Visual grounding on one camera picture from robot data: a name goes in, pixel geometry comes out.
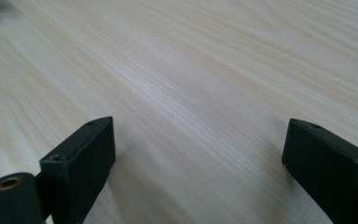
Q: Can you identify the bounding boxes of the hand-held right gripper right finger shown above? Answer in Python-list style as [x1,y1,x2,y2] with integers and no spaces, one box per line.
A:
[282,118,358,224]

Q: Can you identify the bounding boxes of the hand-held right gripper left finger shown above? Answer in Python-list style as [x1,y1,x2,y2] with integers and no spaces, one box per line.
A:
[39,116,117,224]

